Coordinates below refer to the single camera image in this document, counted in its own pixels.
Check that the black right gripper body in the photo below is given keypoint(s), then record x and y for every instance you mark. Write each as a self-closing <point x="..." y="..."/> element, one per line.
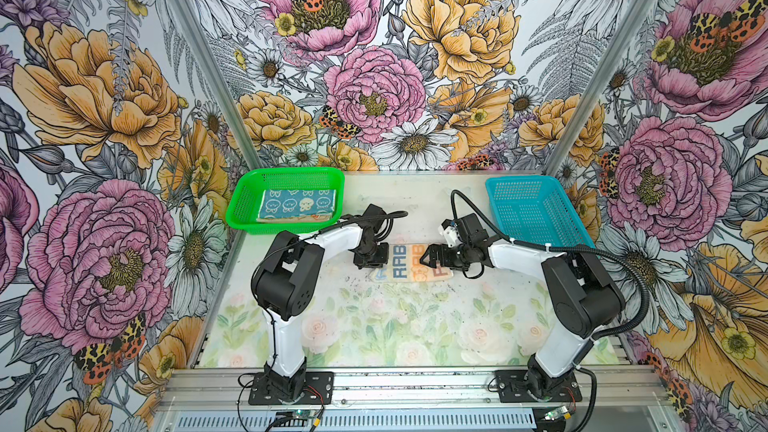
<point x="464" y="257"/>

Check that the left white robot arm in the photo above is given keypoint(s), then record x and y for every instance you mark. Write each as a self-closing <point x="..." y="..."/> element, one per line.
<point x="284" y="282"/>

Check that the white vented cable duct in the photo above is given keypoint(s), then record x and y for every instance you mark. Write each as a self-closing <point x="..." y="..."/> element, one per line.
<point x="512" y="419"/>

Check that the aluminium front rail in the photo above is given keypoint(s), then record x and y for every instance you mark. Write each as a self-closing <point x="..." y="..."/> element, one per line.
<point x="414" y="388"/>

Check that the teal plastic basket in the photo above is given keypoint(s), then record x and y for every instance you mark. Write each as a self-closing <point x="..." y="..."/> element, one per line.
<point x="535" y="209"/>

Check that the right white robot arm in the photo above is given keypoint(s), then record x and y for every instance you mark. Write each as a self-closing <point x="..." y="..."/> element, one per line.
<point x="584" y="297"/>

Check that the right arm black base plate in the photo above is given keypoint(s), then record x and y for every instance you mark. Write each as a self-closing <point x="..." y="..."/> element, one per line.
<point x="531" y="386"/>

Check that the aluminium corner post right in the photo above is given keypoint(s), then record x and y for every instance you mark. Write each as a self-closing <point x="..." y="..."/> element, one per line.
<point x="626" y="29"/>

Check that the small green circuit board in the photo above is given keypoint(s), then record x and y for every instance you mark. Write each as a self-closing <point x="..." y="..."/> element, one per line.
<point x="300" y="415"/>

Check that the aluminium corner post left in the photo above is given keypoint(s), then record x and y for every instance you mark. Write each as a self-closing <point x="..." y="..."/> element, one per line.
<point x="194" y="33"/>

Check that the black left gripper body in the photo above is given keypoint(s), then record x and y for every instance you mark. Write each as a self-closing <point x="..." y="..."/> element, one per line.
<point x="370" y="255"/>

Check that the green plastic basket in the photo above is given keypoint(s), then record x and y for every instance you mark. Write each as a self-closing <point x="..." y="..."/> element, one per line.
<point x="247" y="197"/>

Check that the blue bunny towel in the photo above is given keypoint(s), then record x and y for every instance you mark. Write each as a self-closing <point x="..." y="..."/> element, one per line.
<point x="289" y="206"/>

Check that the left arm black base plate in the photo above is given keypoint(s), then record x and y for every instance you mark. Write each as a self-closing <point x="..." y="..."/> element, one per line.
<point x="307" y="388"/>

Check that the aluminium corner post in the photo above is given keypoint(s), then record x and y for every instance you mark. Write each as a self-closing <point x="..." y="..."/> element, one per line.
<point x="626" y="29"/>
<point x="194" y="33"/>

